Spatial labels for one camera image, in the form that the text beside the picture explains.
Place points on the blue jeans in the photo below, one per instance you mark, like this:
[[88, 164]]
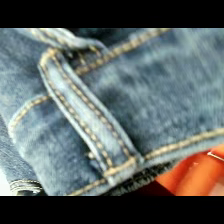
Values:
[[133, 93]]

